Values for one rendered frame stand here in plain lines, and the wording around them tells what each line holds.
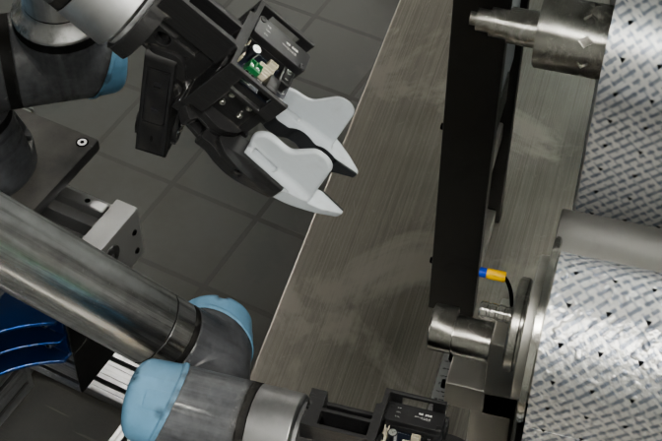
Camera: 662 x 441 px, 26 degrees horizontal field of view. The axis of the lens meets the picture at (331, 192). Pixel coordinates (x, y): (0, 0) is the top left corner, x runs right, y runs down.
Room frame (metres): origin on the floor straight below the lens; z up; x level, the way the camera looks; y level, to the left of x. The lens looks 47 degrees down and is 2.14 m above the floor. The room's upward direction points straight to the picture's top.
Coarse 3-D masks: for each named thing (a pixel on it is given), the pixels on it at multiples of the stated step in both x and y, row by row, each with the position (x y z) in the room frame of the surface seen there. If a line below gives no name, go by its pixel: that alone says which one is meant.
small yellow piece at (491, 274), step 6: (480, 270) 0.75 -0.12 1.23; (486, 270) 0.75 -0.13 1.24; (492, 270) 0.75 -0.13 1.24; (480, 276) 0.75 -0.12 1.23; (486, 276) 0.75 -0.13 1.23; (492, 276) 0.75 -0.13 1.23; (498, 276) 0.75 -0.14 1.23; (504, 276) 0.75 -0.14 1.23; (510, 288) 0.74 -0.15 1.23; (510, 294) 0.74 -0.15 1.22; (510, 300) 0.73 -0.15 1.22
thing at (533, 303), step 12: (540, 264) 0.70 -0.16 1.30; (540, 276) 0.69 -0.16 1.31; (540, 288) 0.67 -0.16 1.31; (528, 300) 0.67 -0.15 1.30; (528, 312) 0.66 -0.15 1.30; (528, 324) 0.65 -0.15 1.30; (528, 336) 0.64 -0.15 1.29; (540, 336) 0.64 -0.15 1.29; (528, 348) 0.64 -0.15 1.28; (516, 360) 0.63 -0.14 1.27; (516, 372) 0.63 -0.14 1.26; (516, 384) 0.63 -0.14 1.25; (516, 396) 0.63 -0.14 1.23; (528, 396) 0.62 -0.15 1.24
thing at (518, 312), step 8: (520, 280) 0.70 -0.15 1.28; (528, 280) 0.70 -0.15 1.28; (520, 288) 0.69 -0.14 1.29; (528, 288) 0.69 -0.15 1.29; (520, 296) 0.68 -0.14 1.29; (528, 296) 0.68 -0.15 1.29; (520, 304) 0.68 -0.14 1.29; (512, 312) 0.67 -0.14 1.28; (520, 312) 0.67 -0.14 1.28; (512, 320) 0.66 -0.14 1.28; (520, 320) 0.66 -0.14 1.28; (512, 328) 0.66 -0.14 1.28; (520, 328) 0.66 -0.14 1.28; (512, 336) 0.66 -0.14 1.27; (520, 336) 0.66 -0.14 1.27; (504, 344) 0.65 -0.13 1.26; (512, 344) 0.65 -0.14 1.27; (504, 352) 0.65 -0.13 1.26; (512, 352) 0.65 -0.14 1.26; (504, 360) 0.65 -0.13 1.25; (512, 360) 0.65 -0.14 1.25; (504, 368) 0.65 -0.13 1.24; (512, 368) 0.65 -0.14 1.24
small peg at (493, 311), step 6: (480, 306) 0.71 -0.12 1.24; (486, 306) 0.71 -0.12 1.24; (492, 306) 0.71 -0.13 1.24; (498, 306) 0.71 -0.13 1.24; (504, 306) 0.71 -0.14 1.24; (510, 306) 0.71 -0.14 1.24; (480, 312) 0.70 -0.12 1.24; (486, 312) 0.70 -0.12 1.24; (492, 312) 0.70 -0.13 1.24; (498, 312) 0.70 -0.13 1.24; (504, 312) 0.70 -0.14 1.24; (510, 312) 0.70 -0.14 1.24; (492, 318) 0.70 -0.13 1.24; (498, 318) 0.70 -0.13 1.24; (504, 318) 0.70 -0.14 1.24
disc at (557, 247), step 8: (560, 240) 0.72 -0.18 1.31; (560, 248) 0.72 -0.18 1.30; (552, 256) 0.69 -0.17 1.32; (552, 264) 0.68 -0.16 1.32; (552, 272) 0.68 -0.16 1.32; (552, 280) 0.68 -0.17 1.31; (544, 288) 0.66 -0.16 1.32; (544, 296) 0.66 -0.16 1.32; (544, 304) 0.65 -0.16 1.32; (544, 312) 0.65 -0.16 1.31; (536, 320) 0.64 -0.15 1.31; (536, 328) 0.64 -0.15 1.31; (536, 336) 0.63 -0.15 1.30; (536, 344) 0.63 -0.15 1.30; (528, 352) 0.62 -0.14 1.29; (528, 360) 0.62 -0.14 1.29; (528, 368) 0.62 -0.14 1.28; (528, 376) 0.61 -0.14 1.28; (528, 384) 0.61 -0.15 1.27; (528, 392) 0.62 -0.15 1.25; (520, 400) 0.61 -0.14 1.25; (520, 408) 0.61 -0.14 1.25; (520, 416) 0.61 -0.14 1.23
